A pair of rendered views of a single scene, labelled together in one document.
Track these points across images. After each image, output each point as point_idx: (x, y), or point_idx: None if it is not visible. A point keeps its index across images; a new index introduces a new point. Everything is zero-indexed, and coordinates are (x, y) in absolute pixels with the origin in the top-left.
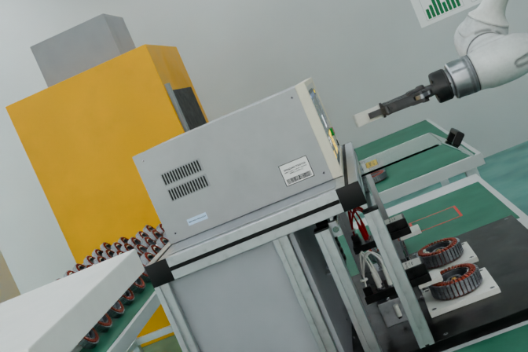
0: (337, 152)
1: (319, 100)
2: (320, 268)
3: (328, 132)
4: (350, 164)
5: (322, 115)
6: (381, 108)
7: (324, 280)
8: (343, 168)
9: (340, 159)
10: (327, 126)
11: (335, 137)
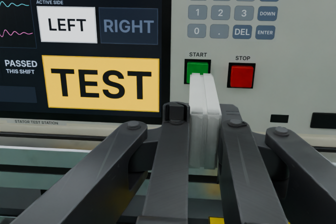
0: (81, 108)
1: None
2: (26, 192)
3: (63, 55)
4: (1, 141)
5: (106, 11)
6: (159, 129)
7: (22, 206)
8: (5, 134)
9: (98, 127)
10: (117, 45)
11: (298, 103)
